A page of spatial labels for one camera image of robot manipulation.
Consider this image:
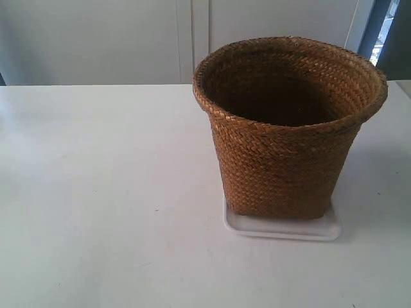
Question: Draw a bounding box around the brown woven wicker basket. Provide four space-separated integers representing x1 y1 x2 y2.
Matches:
193 37 388 219

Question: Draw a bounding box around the white rectangular plastic tray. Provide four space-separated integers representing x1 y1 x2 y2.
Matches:
223 203 342 242

